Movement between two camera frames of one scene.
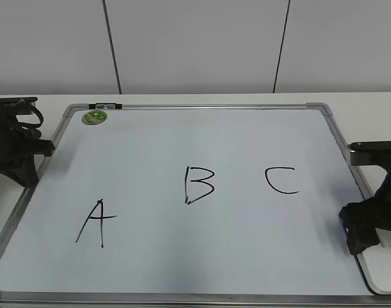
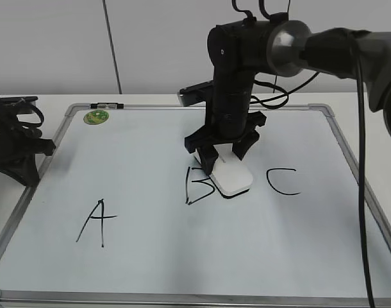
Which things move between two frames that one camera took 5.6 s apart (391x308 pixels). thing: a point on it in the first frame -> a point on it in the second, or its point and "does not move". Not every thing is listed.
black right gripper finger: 361,233 -> 207,154
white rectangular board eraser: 380,265 -> 231,176
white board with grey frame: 189,205 does not move
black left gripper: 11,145 does not move
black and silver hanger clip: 109,105 does not move
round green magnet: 94,117 does not move
